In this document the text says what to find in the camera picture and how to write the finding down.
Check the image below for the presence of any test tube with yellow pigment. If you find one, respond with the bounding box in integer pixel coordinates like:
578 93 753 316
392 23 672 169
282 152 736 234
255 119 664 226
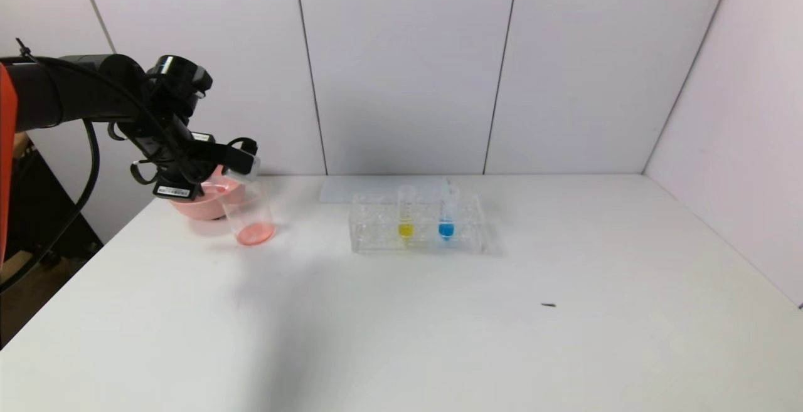
398 186 416 242

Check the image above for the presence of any white paper sheet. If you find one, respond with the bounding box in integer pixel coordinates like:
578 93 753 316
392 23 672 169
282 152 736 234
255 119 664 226
319 177 451 204

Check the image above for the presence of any pink bowl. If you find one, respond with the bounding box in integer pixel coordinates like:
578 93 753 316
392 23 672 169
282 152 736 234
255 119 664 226
169 164 247 221

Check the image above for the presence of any black furniture beside table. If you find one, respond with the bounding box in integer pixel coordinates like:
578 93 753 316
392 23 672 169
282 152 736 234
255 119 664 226
11 147 105 263

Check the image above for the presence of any clear plastic test tube rack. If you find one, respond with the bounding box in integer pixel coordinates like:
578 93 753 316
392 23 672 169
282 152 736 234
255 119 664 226
350 190 486 255

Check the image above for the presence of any clear glass beaker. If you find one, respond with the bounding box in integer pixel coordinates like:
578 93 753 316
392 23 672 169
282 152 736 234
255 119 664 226
218 179 277 248

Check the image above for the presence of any test tube with blue pigment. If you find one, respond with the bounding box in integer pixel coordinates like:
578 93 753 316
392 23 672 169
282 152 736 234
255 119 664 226
438 180 457 242

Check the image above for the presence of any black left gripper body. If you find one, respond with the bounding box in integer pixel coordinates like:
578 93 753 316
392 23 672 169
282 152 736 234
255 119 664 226
118 112 205 201

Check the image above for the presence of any test tube with red pigment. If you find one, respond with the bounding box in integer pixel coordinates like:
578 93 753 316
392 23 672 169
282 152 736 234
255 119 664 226
210 172 250 196

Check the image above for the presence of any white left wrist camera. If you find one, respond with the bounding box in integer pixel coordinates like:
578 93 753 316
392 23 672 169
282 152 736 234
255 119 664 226
222 149 262 182

